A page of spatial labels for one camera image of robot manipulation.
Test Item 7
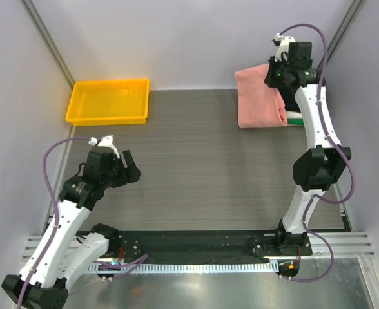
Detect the white folded t shirt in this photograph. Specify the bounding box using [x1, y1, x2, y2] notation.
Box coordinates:
[286, 111, 302, 120]

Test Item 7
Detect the yellow plastic tray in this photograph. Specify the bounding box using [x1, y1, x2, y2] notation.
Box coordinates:
[65, 79, 150, 127]

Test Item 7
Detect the green folded t shirt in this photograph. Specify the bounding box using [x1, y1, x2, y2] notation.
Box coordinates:
[287, 118, 304, 127]

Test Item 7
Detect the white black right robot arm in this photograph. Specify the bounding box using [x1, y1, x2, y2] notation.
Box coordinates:
[265, 37, 351, 255]

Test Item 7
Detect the aluminium frame rail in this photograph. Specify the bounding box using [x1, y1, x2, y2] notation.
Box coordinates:
[21, 232, 375, 263]

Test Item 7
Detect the black folded t shirt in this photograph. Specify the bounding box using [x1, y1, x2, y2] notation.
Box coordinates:
[278, 87, 300, 113]

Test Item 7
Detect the white slotted cable duct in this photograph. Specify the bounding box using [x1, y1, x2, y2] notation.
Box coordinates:
[86, 261, 280, 274]

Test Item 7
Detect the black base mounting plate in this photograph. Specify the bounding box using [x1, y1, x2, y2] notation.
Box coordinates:
[102, 229, 313, 263]

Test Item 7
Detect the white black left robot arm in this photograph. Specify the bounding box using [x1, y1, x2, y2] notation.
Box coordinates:
[2, 146, 141, 308]

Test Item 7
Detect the pink t shirt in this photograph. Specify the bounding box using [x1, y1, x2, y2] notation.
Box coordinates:
[235, 64, 287, 129]

